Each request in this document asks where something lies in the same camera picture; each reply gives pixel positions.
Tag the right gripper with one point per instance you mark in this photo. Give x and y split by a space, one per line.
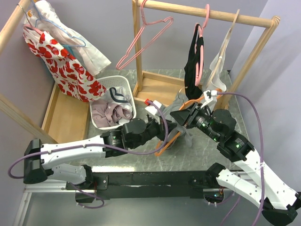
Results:
183 116

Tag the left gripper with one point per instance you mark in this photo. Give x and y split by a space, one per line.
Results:
161 128

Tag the grey tank top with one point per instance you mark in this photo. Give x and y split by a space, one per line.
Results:
185 136

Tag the orange plastic hanger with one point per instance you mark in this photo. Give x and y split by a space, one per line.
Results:
170 143

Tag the white navy tank top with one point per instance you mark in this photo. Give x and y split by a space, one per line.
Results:
119 96

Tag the mauve pink tank top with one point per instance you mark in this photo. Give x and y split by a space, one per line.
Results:
105 114

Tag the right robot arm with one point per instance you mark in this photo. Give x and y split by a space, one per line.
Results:
277 202

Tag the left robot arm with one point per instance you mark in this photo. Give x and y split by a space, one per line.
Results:
50 161

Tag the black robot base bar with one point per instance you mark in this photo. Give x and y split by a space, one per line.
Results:
151 184

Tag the black tank top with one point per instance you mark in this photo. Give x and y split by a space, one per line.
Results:
192 91

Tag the white sheer tank top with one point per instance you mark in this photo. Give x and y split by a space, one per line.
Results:
216 83

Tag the pink plastic hanger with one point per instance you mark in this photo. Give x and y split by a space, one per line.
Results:
200 62

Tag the beige wooden hanger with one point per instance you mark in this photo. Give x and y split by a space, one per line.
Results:
223 44

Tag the white plastic laundry basket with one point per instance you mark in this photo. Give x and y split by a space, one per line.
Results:
115 81

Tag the left wooden clothes rack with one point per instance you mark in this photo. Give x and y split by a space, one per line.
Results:
26 83

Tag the red floral white garment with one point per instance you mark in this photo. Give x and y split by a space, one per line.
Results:
68 73

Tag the white pale pink garment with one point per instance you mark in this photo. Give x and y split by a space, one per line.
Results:
43 17

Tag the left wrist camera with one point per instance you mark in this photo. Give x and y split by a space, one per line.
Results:
154 111

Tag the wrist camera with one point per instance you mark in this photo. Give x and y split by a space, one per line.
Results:
154 111
209 99

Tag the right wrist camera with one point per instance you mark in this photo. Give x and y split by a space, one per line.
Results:
209 99

